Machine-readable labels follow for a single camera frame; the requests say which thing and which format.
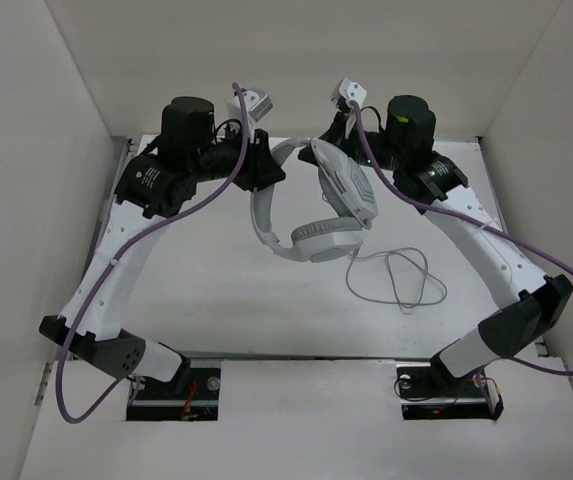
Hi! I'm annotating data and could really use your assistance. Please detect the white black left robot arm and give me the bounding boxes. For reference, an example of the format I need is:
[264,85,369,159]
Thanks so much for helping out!
[39,88,285,397]

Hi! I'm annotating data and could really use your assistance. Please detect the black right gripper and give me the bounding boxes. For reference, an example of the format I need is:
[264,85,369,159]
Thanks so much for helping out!
[299,111,407,178]

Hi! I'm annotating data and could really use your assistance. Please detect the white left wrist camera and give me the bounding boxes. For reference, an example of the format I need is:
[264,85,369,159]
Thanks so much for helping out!
[227,87,273,123]

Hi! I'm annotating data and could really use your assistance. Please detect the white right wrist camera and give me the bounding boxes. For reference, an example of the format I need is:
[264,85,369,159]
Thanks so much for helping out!
[330,78,367,113]

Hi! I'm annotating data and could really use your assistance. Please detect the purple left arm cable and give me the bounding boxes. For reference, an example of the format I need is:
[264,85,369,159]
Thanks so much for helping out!
[58,82,255,425]

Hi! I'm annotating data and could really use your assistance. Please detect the white grey headphones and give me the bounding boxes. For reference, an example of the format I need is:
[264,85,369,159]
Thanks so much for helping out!
[250,138,379,263]

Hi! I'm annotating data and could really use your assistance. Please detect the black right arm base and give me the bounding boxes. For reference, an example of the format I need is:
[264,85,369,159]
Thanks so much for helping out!
[393,362,504,422]

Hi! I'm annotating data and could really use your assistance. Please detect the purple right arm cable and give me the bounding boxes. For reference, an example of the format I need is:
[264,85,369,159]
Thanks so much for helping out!
[348,102,573,376]

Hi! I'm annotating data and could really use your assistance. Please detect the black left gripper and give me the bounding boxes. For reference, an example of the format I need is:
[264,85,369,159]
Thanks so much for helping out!
[191,120,287,192]

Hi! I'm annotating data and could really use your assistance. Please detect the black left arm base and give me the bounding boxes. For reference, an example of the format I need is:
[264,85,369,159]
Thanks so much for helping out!
[125,358,222,422]

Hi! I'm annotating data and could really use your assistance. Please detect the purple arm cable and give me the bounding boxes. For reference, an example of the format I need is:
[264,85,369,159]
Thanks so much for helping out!
[348,102,573,376]
[58,82,255,425]

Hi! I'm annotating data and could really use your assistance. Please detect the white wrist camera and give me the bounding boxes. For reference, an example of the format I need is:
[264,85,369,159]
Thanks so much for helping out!
[227,87,273,123]
[330,78,367,113]

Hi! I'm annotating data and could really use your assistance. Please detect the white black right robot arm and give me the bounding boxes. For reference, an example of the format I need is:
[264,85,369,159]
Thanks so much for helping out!
[322,94,573,394]

